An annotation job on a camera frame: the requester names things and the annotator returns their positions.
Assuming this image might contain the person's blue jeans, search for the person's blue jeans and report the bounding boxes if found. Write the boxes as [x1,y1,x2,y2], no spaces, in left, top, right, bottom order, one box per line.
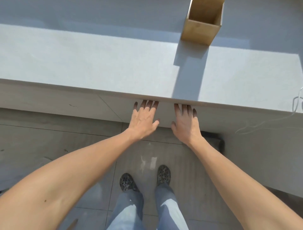
[105,182,190,230]

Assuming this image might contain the person's right patterned shoe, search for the person's right patterned shoe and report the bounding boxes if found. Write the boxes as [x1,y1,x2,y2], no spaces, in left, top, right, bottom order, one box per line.
[156,165,171,187]

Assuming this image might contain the black object under table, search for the black object under table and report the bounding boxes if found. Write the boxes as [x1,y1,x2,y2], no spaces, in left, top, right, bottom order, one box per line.
[201,131,225,154]

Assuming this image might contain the person's right forearm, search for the person's right forearm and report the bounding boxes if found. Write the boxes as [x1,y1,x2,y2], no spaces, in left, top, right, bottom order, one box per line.
[189,137,303,230]

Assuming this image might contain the person's left forearm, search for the person's left forearm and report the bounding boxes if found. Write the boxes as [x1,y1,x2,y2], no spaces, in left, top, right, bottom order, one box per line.
[0,129,142,230]

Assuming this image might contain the person's left hand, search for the person's left hand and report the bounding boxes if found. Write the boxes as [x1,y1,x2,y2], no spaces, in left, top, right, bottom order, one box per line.
[127,100,160,140]

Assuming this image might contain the open cardboard box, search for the open cardboard box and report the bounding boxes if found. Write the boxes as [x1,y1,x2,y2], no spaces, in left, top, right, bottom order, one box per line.
[181,0,225,46]

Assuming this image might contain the person's left patterned shoe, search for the person's left patterned shoe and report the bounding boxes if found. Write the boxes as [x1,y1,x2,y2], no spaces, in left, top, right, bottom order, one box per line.
[119,173,140,193]

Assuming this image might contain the person's right hand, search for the person's right hand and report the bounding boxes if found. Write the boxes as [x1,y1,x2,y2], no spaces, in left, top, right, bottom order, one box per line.
[171,103,202,145]

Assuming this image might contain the person's patterned shoe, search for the person's patterned shoe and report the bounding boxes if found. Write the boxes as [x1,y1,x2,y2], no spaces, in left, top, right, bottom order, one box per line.
[119,173,140,193]
[156,165,171,187]

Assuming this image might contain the white cable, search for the white cable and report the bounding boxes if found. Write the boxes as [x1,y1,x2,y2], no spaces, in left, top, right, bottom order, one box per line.
[235,87,303,134]

